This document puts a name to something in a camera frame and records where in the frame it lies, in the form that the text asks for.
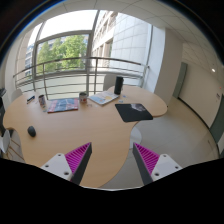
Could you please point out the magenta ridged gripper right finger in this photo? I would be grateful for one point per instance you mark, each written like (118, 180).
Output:
(153, 166)

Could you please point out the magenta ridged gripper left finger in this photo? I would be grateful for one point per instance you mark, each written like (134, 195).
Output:
(70, 166)

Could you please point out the black computer mouse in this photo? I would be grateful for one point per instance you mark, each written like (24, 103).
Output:
(31, 131)

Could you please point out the black mouse pad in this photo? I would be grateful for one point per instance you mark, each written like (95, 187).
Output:
(133, 112)

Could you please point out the white table base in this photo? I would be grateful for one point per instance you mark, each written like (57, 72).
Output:
(135, 137)

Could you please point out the colourful magazine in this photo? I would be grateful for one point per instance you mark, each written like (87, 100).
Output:
(61, 105)

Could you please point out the white chair left edge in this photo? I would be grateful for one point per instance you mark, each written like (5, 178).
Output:
(5, 145)

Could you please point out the white red mug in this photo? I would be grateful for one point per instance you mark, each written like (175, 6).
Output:
(83, 97)

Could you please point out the patterned drinking cup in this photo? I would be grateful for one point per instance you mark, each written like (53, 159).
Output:
(42, 101)

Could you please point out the light blue open booklet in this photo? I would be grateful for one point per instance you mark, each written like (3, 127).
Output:
(103, 98)

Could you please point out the dark blue small device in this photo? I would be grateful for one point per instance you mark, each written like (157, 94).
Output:
(30, 99)

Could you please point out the black cylindrical speaker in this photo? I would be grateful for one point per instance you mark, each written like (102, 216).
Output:
(118, 85)

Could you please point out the metal balcony railing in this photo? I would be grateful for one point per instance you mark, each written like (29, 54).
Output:
(63, 78)

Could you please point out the white chair behind table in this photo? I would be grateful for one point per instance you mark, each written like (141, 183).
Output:
(109, 81)

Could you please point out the grey green door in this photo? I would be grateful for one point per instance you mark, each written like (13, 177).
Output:
(180, 80)

